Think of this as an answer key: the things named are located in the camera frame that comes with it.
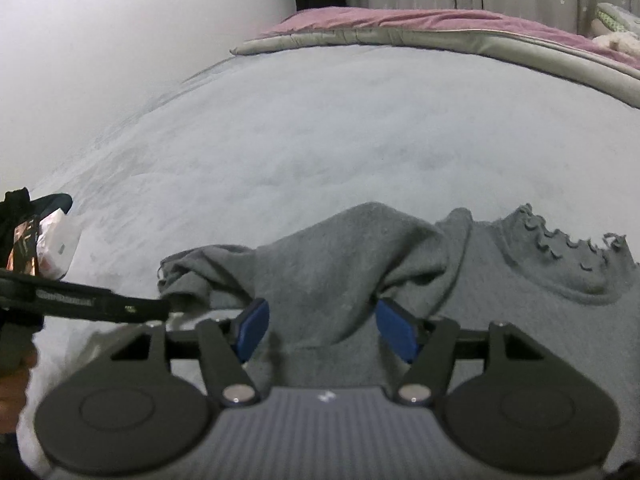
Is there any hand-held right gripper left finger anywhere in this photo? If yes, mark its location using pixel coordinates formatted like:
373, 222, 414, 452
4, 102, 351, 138
110, 297, 271, 407

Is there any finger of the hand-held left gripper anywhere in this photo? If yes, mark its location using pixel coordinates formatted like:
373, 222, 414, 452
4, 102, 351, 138
107, 292, 171, 323

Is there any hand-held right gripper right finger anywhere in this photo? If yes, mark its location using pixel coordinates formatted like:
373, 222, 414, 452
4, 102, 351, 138
376, 298, 546, 407

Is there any grey knit ruffled top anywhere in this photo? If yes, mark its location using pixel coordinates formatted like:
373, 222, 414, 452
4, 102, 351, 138
157, 201, 640, 466

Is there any person's left hand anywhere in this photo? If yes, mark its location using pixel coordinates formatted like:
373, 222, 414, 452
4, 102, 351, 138
0, 350, 40, 433

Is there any white tissue pack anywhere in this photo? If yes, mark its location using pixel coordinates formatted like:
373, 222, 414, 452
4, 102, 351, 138
36, 209, 82, 282

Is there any dark navy cloth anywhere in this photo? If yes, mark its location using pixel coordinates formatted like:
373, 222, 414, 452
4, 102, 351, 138
29, 193, 74, 217

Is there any black cloth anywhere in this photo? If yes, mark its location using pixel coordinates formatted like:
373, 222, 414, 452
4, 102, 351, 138
0, 187, 32, 261

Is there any light grey bed sheet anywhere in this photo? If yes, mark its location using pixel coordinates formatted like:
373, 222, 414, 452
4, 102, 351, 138
20, 44, 640, 466

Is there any pink and grey duvet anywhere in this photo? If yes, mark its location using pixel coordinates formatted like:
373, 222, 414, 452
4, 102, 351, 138
230, 7, 640, 111

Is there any white plush toy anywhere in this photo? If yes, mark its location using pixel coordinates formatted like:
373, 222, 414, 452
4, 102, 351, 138
591, 31, 640, 57

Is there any green and white cushion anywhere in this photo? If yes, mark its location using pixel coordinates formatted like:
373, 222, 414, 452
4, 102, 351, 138
595, 2, 640, 36

